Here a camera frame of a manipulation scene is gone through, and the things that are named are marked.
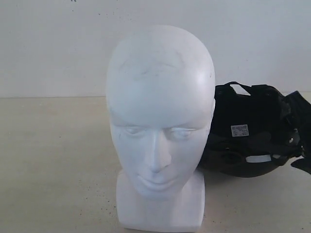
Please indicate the white mannequin head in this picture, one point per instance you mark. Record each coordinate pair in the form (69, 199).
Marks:
(160, 89)

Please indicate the black helmet with visor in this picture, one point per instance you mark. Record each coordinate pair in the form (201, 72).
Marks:
(254, 133)

